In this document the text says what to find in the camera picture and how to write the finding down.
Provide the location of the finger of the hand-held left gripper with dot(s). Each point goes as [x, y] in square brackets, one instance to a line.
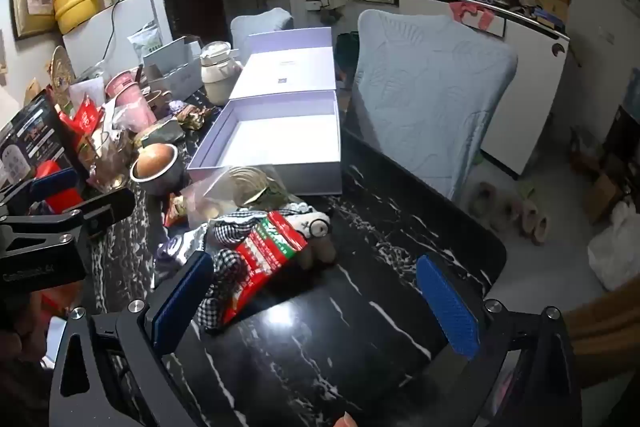
[107, 207]
[55, 186]

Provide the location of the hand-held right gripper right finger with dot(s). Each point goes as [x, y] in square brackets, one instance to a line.
[447, 307]

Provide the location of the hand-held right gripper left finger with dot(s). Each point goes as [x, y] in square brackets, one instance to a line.
[185, 302]

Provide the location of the black-white striped packet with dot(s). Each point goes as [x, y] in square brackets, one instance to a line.
[225, 269]

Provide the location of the purple silver foil packet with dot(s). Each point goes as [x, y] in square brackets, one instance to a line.
[175, 249]

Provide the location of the orange snack packet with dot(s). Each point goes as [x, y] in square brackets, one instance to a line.
[175, 209]

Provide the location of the clear plastic bag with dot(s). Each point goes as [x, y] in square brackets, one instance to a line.
[250, 187]

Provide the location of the white brown plush toy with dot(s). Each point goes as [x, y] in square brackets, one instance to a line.
[316, 227]

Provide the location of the lavender gift box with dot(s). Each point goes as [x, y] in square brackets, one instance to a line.
[280, 137]

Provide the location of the person's left hand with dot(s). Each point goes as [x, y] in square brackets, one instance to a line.
[25, 327]

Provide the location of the person's right hand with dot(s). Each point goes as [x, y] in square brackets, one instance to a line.
[345, 420]

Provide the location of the red plastic bottle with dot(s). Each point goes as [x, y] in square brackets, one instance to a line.
[47, 169]

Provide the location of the glass cup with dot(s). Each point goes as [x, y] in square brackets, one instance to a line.
[112, 157]

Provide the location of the black product box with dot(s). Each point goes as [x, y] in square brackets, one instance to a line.
[35, 137]

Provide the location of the stainless steel bowl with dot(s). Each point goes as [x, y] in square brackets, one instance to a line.
[155, 167]

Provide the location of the red foil snack bag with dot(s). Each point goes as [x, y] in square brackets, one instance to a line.
[87, 114]

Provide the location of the grey green packet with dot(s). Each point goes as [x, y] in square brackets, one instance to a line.
[160, 132]

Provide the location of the white paper bag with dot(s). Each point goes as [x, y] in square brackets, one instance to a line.
[7, 107]

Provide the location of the pink tumbler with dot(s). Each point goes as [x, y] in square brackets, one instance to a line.
[127, 99]

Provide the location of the woven round plate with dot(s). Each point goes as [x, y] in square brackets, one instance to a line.
[62, 72]

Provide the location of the brown mug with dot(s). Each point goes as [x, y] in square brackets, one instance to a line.
[157, 101]

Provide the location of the slippers on floor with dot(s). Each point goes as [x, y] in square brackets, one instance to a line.
[534, 224]

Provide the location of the purple candy wrapper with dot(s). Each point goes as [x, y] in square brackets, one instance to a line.
[177, 107]

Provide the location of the gold red snack packet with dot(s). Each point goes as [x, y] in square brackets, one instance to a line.
[192, 117]

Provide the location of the white fridge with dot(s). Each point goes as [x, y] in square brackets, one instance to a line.
[95, 42]

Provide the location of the white cardboard bottle box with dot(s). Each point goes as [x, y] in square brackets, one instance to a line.
[172, 67]

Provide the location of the person's brown clothing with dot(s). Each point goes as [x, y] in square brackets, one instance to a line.
[605, 317]

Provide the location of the green white pouch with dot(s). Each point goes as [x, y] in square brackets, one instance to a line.
[142, 39]

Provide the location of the cream insulated jug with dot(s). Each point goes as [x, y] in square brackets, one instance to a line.
[220, 74]

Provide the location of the yellow pot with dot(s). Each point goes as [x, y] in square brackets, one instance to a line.
[75, 9]

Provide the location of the white plastic bag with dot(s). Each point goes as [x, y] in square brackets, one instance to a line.
[617, 247]

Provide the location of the small cardboard box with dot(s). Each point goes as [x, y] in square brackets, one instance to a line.
[602, 197]

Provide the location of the light blue covered chair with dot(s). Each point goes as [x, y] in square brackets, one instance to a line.
[260, 27]
[425, 97]

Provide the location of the white cabinet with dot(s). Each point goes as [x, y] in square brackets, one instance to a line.
[530, 97]

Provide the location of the black cabinet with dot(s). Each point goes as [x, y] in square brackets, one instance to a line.
[625, 132]

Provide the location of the green bag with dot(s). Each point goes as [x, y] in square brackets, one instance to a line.
[346, 52]

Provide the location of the blue water jug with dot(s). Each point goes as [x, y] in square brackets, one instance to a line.
[633, 87]

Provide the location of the small white pouch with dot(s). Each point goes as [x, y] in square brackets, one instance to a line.
[312, 4]

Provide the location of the pink cloth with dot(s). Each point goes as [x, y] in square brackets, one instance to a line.
[472, 14]

